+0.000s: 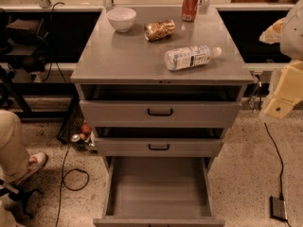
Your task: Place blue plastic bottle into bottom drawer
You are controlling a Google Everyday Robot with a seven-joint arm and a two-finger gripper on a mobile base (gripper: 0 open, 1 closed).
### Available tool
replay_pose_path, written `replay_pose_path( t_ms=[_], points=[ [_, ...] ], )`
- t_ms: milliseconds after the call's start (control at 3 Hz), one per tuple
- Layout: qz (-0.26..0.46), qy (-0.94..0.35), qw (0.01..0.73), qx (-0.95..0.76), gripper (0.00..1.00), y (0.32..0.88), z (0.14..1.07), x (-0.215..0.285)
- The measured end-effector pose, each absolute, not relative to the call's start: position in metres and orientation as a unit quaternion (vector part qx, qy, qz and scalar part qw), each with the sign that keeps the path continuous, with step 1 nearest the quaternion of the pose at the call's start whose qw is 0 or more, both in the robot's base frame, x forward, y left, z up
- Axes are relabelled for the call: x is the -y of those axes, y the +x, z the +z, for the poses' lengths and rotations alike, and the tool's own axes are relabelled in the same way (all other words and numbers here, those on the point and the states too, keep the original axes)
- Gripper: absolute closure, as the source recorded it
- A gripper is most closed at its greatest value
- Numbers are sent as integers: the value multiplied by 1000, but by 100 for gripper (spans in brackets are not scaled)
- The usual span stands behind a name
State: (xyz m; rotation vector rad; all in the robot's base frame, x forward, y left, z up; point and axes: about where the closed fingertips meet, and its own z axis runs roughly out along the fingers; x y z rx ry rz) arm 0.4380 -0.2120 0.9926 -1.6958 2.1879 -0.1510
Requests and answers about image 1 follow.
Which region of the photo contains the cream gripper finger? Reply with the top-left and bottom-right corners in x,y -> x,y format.
264,61 -> 303,119
259,18 -> 285,44

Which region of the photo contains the clear plastic water bottle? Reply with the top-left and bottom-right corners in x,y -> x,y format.
165,44 -> 222,71

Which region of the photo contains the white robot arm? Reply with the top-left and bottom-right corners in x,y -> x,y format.
259,0 -> 303,121

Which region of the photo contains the grey top drawer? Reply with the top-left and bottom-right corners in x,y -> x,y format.
80,100 -> 241,128

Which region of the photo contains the grey middle drawer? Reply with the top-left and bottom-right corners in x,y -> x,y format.
95,138 -> 223,157

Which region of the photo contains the grey metal drawer cabinet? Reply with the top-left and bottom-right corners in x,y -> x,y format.
70,5 -> 255,227

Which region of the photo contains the grey open bottom drawer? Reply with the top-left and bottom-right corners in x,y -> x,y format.
93,157 -> 224,227

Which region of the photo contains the red soda can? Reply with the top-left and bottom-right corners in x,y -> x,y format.
182,0 -> 198,22

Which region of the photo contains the crushed golden snack can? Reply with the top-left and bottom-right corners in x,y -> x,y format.
144,19 -> 175,41

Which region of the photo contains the black power adapter box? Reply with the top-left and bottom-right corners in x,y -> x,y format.
270,197 -> 288,221

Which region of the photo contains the white ceramic bowl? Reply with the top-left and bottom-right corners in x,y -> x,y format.
106,8 -> 136,32

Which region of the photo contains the orange fruit on floor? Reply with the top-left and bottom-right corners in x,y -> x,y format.
80,123 -> 91,135

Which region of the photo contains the silver can on floor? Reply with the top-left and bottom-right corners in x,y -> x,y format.
70,134 -> 81,143

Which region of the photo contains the dark equipment on shelf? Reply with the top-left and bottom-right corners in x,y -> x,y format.
0,9 -> 50,73

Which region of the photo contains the white red sneaker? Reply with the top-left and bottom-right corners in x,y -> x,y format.
13,152 -> 48,185

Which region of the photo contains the beige trouser leg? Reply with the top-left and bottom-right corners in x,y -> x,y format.
0,110 -> 29,183

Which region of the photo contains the black office chair base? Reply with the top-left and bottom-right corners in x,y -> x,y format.
0,179 -> 43,219

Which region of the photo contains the black adapter cable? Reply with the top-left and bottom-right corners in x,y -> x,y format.
263,122 -> 286,201

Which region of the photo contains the black wire basket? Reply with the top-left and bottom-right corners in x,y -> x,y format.
57,98 -> 84,145

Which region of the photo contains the black floor cable loop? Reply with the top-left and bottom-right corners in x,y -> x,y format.
55,142 -> 91,227

